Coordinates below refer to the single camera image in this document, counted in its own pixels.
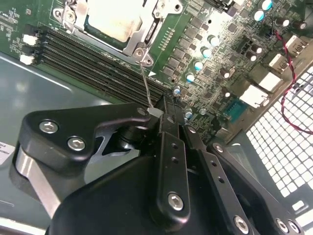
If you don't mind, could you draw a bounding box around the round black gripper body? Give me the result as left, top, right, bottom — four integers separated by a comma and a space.
48, 155, 282, 235

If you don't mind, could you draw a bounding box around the metal socket cover frame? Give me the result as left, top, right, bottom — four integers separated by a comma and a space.
72, 0, 163, 56

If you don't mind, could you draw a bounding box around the silver topped CPU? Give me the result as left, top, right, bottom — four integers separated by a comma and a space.
84, 0, 145, 43

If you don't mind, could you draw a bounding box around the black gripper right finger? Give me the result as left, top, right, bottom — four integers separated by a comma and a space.
176, 99, 306, 235

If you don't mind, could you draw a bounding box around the metal wire locking lever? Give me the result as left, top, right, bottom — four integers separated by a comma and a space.
139, 60, 163, 118

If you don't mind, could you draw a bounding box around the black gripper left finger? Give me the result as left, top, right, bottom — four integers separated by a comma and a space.
9, 95, 192, 230

